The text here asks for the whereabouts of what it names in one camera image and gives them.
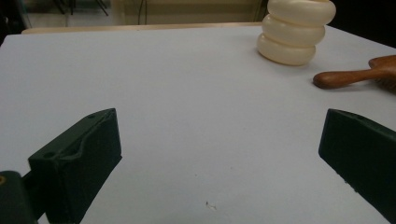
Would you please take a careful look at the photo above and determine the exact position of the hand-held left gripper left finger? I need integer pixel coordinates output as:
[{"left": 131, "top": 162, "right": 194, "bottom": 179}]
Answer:
[{"left": 21, "top": 107, "right": 123, "bottom": 224}]

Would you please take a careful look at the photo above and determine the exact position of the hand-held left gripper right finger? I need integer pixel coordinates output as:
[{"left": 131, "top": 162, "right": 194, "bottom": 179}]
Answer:
[{"left": 318, "top": 108, "right": 396, "bottom": 224}]

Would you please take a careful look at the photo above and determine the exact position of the wooden hairbrush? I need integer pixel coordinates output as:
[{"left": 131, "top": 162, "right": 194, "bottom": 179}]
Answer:
[{"left": 312, "top": 54, "right": 396, "bottom": 93}]

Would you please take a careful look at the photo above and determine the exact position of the cream ribbed vase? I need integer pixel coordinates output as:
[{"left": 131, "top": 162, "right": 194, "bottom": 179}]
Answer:
[{"left": 256, "top": 0, "right": 337, "bottom": 66}]

